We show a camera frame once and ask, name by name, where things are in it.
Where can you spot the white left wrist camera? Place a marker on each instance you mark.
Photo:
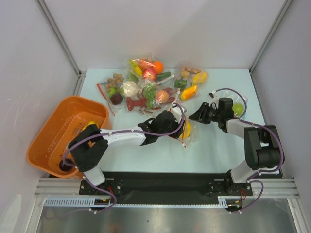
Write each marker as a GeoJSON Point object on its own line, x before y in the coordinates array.
{"type": "Point", "coordinates": [177, 111]}

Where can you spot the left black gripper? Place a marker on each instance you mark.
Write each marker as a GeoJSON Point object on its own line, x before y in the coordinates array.
{"type": "Point", "coordinates": [177, 134]}

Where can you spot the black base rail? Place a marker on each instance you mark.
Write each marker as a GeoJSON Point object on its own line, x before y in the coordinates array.
{"type": "Point", "coordinates": [168, 187]}

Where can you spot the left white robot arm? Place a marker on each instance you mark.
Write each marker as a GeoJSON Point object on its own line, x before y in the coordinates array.
{"type": "Point", "coordinates": [88, 148]}

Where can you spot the white cable duct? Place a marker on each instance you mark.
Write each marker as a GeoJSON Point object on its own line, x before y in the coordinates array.
{"type": "Point", "coordinates": [98, 204]}

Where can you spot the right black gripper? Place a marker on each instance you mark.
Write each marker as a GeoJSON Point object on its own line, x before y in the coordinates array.
{"type": "Point", "coordinates": [204, 113]}

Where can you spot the dark purple fake fruit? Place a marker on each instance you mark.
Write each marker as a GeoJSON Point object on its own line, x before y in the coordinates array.
{"type": "Point", "coordinates": [65, 167]}

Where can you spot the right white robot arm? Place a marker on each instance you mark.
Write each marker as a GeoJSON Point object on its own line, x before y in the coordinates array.
{"type": "Point", "coordinates": [262, 146]}

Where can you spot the zip bag with yellow peppers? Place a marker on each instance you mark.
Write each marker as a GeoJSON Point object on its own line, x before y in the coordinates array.
{"type": "Point", "coordinates": [189, 79]}

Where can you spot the yellow fake pepper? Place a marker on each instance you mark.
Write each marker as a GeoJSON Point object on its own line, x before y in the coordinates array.
{"type": "Point", "coordinates": [91, 123]}

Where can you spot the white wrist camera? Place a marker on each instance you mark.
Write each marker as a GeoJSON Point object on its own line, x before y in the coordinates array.
{"type": "Point", "coordinates": [214, 98]}
{"type": "Point", "coordinates": [177, 111]}

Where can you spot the zip bag with cauliflower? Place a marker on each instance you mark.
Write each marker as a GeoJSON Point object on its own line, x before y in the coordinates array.
{"type": "Point", "coordinates": [116, 88]}

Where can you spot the zip bag with lobster grapes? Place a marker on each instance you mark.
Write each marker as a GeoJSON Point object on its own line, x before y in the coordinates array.
{"type": "Point", "coordinates": [148, 97]}

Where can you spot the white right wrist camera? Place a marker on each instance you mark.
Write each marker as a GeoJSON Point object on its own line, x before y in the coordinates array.
{"type": "Point", "coordinates": [214, 98]}

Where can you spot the orange plastic basket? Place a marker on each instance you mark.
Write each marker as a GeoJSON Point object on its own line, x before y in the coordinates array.
{"type": "Point", "coordinates": [68, 119]}

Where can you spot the zip bag with orange top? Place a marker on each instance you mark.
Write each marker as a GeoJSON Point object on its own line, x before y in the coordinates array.
{"type": "Point", "coordinates": [149, 68]}

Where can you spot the zip bag with green pear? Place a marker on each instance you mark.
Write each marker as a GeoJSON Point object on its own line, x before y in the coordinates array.
{"type": "Point", "coordinates": [239, 105]}

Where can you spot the zip bag with yellow fruit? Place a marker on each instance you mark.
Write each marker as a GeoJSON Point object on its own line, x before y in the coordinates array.
{"type": "Point", "coordinates": [194, 133]}

